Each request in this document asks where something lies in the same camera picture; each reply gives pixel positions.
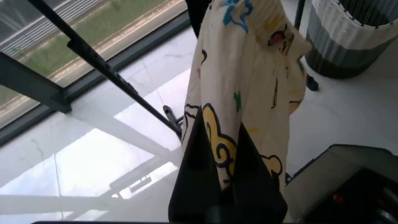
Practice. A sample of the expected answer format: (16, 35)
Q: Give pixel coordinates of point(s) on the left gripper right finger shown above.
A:
(258, 193)

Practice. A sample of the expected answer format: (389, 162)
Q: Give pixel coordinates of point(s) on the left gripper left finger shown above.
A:
(192, 186)

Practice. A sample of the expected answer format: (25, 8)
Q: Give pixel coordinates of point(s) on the cream printed garment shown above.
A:
(248, 77)

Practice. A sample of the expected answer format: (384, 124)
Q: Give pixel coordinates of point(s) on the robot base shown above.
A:
(342, 186)

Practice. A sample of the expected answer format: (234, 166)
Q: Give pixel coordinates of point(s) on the white laundry basket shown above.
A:
(342, 46)

